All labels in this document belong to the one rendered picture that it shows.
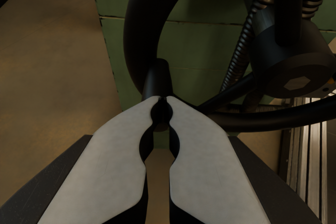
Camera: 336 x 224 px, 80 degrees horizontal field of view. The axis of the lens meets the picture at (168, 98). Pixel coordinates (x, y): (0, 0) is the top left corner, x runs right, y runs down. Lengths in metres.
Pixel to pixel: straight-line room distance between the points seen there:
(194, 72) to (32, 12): 1.46
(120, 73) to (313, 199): 0.74
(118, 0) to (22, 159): 0.90
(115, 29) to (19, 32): 1.29
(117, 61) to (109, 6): 0.13
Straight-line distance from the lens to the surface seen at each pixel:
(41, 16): 1.72
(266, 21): 0.23
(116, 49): 0.43
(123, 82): 0.52
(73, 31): 1.52
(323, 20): 0.46
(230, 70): 0.30
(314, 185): 0.91
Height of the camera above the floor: 0.94
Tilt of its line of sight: 58 degrees down
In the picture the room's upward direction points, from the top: 8 degrees clockwise
